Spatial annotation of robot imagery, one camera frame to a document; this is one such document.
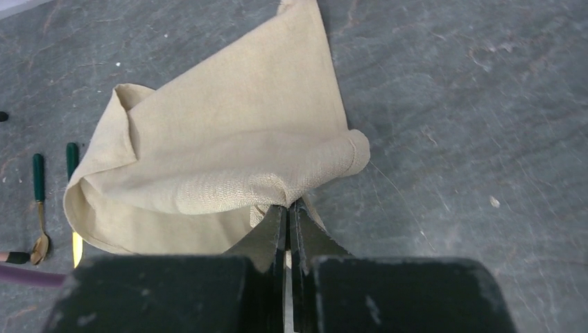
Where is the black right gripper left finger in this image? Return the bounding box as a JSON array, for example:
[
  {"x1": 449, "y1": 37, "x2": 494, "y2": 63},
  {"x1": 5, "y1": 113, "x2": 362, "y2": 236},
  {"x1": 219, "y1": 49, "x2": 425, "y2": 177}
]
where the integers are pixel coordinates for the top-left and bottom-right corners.
[{"x1": 43, "y1": 206, "x2": 287, "y2": 332}]

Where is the black rubber stand foot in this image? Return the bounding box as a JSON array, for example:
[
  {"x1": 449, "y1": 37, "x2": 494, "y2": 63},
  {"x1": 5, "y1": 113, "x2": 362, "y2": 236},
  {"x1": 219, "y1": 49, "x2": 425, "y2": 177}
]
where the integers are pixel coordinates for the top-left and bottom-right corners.
[{"x1": 0, "y1": 111, "x2": 9, "y2": 122}]

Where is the beige cloth napkin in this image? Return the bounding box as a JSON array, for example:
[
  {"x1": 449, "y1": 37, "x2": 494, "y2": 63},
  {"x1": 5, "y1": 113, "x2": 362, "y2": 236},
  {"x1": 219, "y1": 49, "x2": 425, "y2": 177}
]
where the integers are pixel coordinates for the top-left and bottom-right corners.
[{"x1": 63, "y1": 1, "x2": 370, "y2": 255}]

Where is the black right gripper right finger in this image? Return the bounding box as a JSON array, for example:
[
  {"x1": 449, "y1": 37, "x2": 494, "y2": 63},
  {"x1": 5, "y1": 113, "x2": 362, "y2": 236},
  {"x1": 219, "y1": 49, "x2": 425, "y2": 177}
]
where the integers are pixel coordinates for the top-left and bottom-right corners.
[{"x1": 289, "y1": 200, "x2": 516, "y2": 332}]

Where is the pink perforated music stand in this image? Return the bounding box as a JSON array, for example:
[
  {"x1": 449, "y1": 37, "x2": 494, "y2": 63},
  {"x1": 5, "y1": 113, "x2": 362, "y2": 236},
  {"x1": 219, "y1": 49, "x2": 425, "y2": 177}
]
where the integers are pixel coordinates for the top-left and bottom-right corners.
[{"x1": 0, "y1": 251, "x2": 31, "y2": 265}]

